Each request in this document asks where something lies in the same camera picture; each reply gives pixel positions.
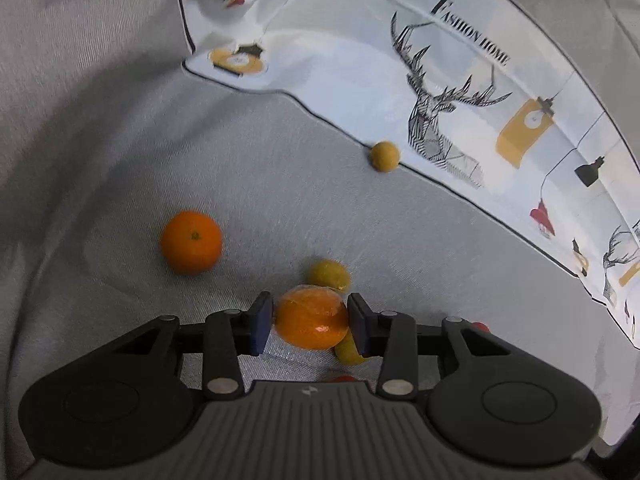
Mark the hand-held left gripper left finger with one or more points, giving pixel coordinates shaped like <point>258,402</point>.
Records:
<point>261,324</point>

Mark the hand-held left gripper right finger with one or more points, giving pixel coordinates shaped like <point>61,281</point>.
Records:
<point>357,325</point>

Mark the plastic-wrapped orange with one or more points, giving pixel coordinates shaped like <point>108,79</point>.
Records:
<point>310,317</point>

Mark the small round yellow fruit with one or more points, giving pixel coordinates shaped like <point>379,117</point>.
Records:
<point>384,156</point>

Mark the yellow lemon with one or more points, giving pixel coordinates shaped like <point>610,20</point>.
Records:
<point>349,353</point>

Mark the small red fruit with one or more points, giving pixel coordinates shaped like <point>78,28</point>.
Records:
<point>480,326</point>
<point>344,379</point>

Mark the yellow-green citrus fruit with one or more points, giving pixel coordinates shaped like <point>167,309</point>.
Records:
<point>327,274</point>

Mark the bare orange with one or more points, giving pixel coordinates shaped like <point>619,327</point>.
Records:
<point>191,242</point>

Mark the deer-print white quilt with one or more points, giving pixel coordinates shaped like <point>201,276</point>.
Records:
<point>350,60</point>

